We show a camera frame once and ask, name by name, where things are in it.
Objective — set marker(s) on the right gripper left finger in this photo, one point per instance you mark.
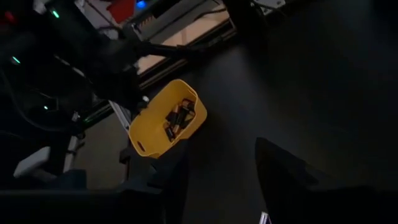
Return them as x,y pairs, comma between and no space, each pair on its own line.
174,174

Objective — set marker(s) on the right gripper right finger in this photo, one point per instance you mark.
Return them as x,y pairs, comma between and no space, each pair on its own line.
280,180

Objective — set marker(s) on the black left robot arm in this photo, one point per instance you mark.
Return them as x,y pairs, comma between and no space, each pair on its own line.
81,34

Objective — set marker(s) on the yellow plastic bin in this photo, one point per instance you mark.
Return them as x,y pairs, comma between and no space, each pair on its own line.
152,130

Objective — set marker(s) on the dark bulky equipment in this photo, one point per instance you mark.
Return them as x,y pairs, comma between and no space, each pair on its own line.
7,146

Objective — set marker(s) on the white plastic block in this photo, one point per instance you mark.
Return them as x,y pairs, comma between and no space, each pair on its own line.
32,161

